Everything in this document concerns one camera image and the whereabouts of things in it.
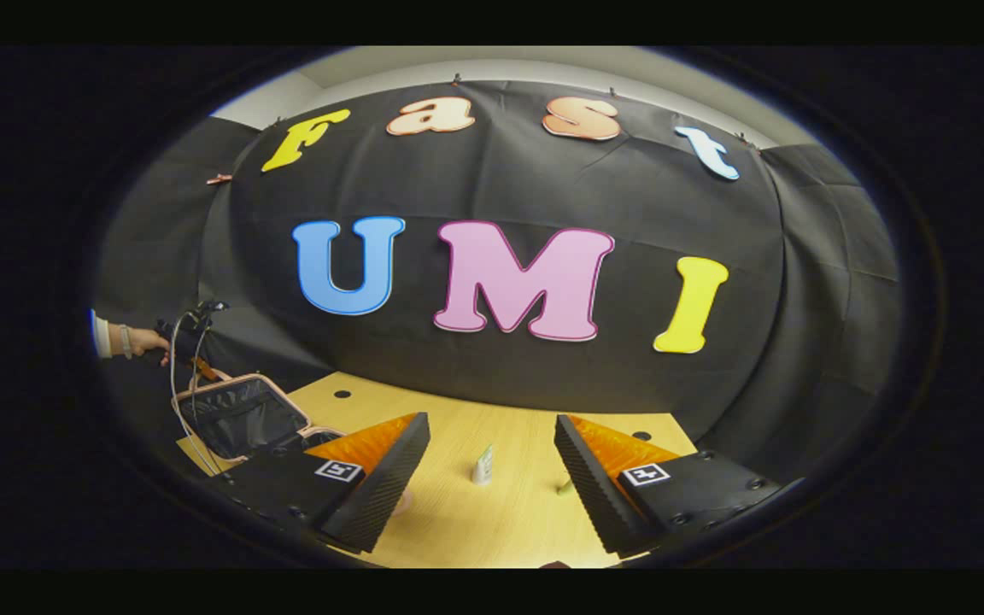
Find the pink suitcase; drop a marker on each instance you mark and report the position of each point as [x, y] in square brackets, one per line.
[244, 414]

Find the white green-striped cream tube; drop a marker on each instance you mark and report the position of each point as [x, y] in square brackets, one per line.
[483, 467]

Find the black backdrop cloth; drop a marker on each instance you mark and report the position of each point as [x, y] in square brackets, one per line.
[629, 205]

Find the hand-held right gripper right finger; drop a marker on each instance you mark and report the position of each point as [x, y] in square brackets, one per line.
[590, 487]

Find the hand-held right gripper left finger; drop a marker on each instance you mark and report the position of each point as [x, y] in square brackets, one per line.
[389, 478]

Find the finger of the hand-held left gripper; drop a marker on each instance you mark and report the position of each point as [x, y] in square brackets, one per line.
[208, 371]

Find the small red clip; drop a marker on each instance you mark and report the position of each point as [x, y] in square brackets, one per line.
[219, 178]

